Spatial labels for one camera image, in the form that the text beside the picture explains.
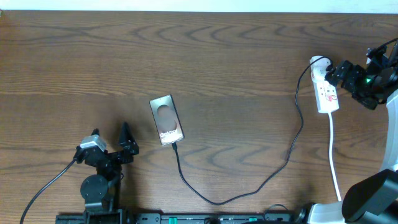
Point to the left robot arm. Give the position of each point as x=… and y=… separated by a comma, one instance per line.
x=101, y=191

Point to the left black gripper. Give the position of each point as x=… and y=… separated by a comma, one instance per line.
x=127, y=158

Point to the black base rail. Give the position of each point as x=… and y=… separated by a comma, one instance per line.
x=156, y=218

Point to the Samsung Galaxy smartphone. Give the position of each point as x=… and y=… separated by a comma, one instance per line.
x=166, y=120

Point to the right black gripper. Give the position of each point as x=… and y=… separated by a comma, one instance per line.
x=355, y=72

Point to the white power strip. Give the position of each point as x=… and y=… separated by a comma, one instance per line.
x=326, y=97

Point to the white USB wall charger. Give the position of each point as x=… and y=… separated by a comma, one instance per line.
x=320, y=66

